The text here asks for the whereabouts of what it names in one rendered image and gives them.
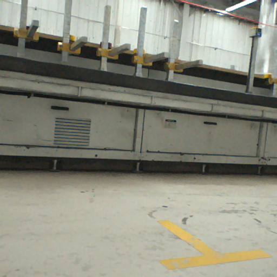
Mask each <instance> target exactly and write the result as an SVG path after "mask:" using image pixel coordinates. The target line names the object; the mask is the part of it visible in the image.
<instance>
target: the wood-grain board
mask: <svg viewBox="0 0 277 277"><path fill-rule="evenodd" d="M14 28H15V27H9V26H6V25H0V32H6V33H10V34H14ZM39 39H43V40H47V41H53V42H61V43H62V36H57V35H51V34H45V33H41V32H39ZM82 47H84V48H90V49H96V50H97V48H100V44H98V43H92V42H87V43H86V44H84V45H83V46H82ZM133 53H134V51H133V50H127V51H125V52H122V53H120V54H124V55H127V56H136V55H135V54H133ZM151 56H154V54H148V53H144V56H143V57H151ZM158 61H161V62H168V61H165V60H164V59H162V60H158ZM186 62H189V61H184V60H178V59H175V60H174V63H177V64H179V63H186ZM195 68H198V69H204V70H210V71H216V72H222V73H226V74H232V75H238V76H244V77H248V73H247V72H242V71H239V70H234V69H228V68H222V67H216V66H213V65H207V64H203V65H198V66H195ZM254 78H257V79H260V80H266V81H267V79H264V75H258V74H254Z"/></svg>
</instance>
